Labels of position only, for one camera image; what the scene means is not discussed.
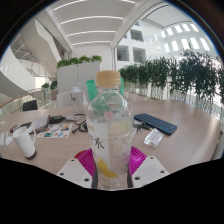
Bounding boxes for small clear empty bottle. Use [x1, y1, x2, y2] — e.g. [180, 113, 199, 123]
[69, 86, 85, 115]

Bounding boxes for ceiling light strips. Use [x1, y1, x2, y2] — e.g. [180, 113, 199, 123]
[52, 0, 137, 47]

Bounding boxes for row of green trees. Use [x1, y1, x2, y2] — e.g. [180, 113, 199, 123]
[118, 49, 224, 116]

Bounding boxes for black power adapter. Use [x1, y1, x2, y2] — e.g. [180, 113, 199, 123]
[48, 114, 67, 125]

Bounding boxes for colourful sticker sheet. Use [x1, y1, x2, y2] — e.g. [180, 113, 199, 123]
[36, 123, 73, 139]

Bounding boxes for white chair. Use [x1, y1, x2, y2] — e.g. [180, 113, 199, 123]
[55, 91, 75, 108]

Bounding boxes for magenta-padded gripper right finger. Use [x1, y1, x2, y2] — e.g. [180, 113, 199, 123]
[127, 146, 170, 190]

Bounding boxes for black cable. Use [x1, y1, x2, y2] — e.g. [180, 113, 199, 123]
[71, 113, 89, 135]

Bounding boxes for white mug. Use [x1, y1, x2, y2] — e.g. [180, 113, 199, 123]
[12, 125, 37, 161]

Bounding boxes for dark blue keyboard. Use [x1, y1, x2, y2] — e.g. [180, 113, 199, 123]
[133, 112, 179, 136]

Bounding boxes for clear plastic drink bottle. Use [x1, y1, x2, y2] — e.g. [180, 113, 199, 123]
[85, 69, 135, 191]

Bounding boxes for potted green plants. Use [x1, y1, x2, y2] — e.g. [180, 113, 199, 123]
[40, 79, 59, 102]

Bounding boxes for black chair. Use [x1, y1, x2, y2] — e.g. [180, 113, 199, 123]
[21, 99, 39, 112]

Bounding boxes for white planter cabinet with plants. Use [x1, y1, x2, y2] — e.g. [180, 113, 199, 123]
[55, 54, 103, 101]

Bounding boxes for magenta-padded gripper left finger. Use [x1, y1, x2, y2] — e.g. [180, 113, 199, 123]
[56, 148, 99, 190]

